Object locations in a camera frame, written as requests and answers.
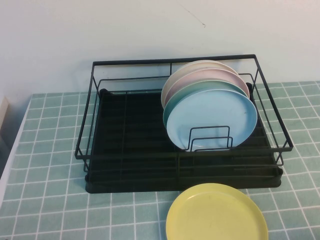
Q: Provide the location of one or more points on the light blue plate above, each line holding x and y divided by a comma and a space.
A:
212, 115

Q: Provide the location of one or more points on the teal green plate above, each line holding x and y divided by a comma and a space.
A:
197, 86

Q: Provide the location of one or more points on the pink plate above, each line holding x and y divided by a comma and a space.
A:
200, 75

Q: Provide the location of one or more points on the cream plate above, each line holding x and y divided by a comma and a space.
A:
190, 66

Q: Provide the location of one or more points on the yellow plate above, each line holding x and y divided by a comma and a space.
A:
215, 215

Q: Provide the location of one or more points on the black plastic drip tray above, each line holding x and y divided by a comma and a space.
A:
140, 120

